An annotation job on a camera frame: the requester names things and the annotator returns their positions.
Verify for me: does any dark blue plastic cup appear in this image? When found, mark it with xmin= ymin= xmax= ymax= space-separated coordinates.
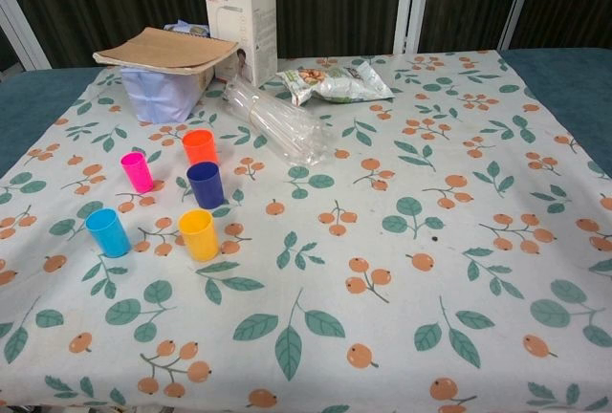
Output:
xmin=186 ymin=161 xmax=226 ymax=210

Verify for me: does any yellow plastic cup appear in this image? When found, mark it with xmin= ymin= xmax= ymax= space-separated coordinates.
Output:
xmin=178 ymin=208 xmax=220 ymax=262

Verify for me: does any pink plastic cup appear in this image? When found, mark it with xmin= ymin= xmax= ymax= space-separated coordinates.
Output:
xmin=120 ymin=151 xmax=155 ymax=194

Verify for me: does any light blue plastic cup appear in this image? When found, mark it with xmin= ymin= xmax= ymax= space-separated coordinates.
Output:
xmin=85 ymin=207 xmax=132 ymax=258

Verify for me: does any clear plastic packaging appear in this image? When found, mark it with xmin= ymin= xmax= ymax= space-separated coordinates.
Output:
xmin=223 ymin=76 xmax=332 ymax=168

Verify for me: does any floral fruit print tablecloth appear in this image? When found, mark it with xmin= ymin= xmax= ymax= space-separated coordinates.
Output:
xmin=0 ymin=49 xmax=612 ymax=413

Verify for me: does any nut snack bag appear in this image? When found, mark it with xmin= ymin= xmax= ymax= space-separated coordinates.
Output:
xmin=275 ymin=59 xmax=396 ymax=107

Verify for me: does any orange plastic cup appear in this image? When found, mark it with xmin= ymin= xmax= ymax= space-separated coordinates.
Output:
xmin=182 ymin=129 xmax=220 ymax=168

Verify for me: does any tall white carton box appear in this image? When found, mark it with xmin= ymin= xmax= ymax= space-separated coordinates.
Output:
xmin=202 ymin=0 xmax=278 ymax=88

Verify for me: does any teal table cover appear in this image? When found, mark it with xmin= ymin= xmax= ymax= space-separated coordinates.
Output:
xmin=0 ymin=47 xmax=612 ymax=180

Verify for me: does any dark folding screen white frame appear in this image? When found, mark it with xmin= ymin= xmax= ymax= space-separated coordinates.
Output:
xmin=0 ymin=0 xmax=612 ymax=73

